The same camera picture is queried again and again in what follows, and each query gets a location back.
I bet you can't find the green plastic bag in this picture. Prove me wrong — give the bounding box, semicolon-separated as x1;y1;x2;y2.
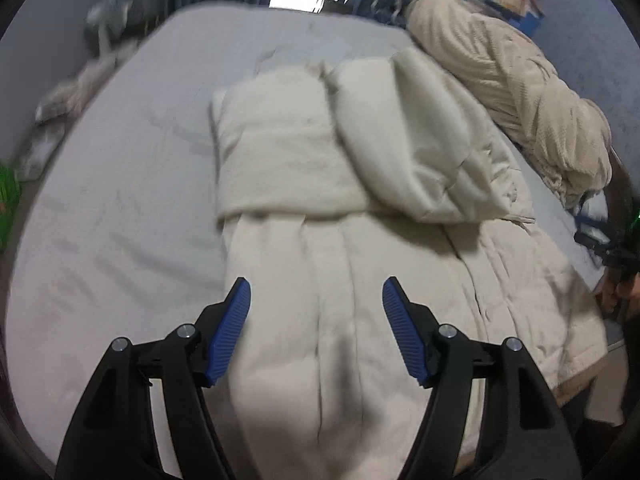
0;164;22;250

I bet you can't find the person right hand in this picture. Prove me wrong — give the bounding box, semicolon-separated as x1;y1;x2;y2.
596;269;639;321

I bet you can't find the blue bookshelf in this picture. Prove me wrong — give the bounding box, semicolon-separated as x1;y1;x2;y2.
465;0;544;37

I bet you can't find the cream hooded puffer jacket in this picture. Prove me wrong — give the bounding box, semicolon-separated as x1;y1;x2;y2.
212;48;606;479

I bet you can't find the white standing fan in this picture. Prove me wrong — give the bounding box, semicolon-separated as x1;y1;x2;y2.
86;0;134;56

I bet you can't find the light blue bed sheet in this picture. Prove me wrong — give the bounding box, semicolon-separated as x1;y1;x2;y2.
4;1;609;466

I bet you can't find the cream fleece blanket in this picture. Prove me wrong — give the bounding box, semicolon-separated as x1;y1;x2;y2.
407;0;612;208

